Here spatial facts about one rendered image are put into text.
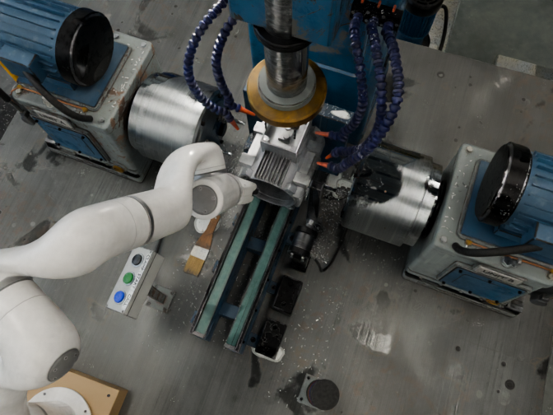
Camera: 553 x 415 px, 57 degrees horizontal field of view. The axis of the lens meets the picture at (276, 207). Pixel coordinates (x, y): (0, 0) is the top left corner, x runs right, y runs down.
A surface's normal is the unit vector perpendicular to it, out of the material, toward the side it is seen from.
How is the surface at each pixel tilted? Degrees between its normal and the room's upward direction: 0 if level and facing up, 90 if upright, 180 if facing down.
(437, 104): 0
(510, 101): 0
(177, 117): 21
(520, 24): 0
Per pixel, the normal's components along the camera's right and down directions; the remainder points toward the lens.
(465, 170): -0.02, -0.33
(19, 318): 0.14, -0.47
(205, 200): -0.19, 0.15
